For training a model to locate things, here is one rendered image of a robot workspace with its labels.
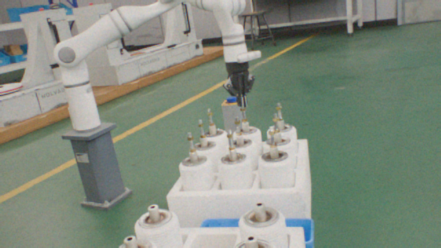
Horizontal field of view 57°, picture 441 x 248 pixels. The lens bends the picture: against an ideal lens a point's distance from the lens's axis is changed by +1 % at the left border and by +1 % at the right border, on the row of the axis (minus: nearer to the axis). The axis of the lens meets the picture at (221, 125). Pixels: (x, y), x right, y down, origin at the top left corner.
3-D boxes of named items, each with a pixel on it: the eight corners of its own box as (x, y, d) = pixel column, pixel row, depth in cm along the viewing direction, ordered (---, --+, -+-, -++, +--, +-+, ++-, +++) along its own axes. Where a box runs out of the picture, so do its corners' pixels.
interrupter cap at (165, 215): (133, 230, 86) (132, 227, 86) (147, 211, 93) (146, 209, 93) (165, 229, 84) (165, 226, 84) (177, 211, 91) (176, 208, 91)
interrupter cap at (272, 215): (240, 229, 80) (240, 226, 80) (246, 209, 87) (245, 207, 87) (278, 229, 78) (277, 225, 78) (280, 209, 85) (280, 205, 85)
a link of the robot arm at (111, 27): (116, 9, 137) (115, 9, 146) (46, 50, 135) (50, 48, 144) (131, 32, 140) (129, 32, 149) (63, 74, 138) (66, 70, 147)
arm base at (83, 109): (71, 133, 150) (58, 88, 144) (89, 125, 157) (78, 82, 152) (88, 133, 145) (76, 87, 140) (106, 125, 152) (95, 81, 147)
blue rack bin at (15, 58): (-6, 65, 583) (-11, 50, 577) (17, 60, 614) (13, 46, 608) (16, 63, 559) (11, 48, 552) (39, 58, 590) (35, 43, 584)
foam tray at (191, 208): (177, 249, 120) (165, 195, 114) (209, 188, 156) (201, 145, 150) (310, 250, 110) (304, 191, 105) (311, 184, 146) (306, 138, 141)
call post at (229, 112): (232, 180, 159) (220, 105, 150) (236, 172, 166) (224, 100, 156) (250, 180, 157) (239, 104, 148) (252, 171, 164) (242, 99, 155)
